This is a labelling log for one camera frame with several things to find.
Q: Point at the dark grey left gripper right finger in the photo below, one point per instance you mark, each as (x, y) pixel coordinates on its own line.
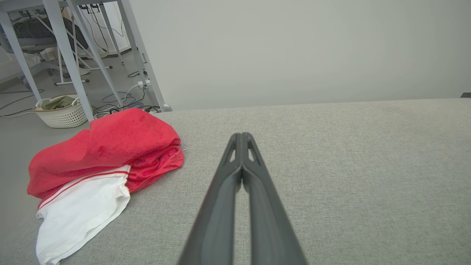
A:
(268, 213)

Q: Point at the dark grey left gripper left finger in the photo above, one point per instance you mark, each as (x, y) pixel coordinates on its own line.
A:
(217, 206)

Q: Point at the red and white shirt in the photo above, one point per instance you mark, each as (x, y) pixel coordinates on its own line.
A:
(121, 140)

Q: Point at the green cloth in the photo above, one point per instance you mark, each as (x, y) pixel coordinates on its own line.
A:
(59, 102)

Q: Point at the white power strip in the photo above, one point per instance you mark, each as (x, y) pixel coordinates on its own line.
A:
(143, 83)

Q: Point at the light grey partition panel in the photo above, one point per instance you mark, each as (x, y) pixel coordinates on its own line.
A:
(294, 48)

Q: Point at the white woven laundry basket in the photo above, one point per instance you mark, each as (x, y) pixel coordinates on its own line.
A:
(66, 117)

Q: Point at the white tube stand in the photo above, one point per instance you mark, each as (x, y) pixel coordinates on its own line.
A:
(60, 66)

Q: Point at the dark mesh office chair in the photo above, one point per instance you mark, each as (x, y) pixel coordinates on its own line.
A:
(33, 33)

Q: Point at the white desk frame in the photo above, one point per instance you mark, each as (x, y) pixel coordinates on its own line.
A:
(67, 51)

